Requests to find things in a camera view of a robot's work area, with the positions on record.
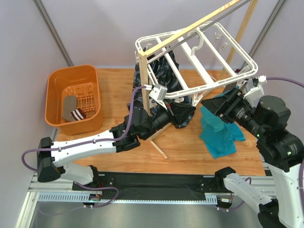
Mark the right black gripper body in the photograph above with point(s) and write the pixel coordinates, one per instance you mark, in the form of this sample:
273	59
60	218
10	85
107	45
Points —
229	107

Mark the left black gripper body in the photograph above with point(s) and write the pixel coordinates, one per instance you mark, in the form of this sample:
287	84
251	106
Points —
173	115

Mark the teal cloth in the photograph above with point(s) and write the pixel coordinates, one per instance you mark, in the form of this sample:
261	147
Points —
218	136

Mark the white clip hanger frame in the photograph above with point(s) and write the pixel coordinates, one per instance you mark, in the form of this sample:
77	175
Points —
149	79

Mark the grey maroon striped sock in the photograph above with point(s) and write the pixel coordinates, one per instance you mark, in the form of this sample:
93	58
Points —
70	111

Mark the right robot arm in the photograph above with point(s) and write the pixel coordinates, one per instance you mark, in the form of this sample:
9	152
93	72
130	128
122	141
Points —
282	151

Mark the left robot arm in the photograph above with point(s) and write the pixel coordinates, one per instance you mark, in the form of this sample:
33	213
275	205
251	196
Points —
56	159

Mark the dark patterned shorts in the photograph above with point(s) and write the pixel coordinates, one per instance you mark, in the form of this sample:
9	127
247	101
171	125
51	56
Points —
166	77

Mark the wooden drying rack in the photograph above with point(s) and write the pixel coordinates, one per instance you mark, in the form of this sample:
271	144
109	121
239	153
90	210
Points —
191	39

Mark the black base cloth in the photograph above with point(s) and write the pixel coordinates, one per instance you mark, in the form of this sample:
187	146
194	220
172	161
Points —
164	186

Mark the orange laundry basket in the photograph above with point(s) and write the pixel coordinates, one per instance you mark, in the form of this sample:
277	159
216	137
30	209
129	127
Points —
81	82

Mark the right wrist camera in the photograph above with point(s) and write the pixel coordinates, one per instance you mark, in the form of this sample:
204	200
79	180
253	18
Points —
255	90

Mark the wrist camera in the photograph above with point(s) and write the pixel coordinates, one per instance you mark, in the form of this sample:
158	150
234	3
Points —
158	93
255	90

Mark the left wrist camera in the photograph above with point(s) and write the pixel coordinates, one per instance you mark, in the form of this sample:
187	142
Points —
158	93

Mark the slotted cable duct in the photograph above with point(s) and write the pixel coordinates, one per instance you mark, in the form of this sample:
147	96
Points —
86	197

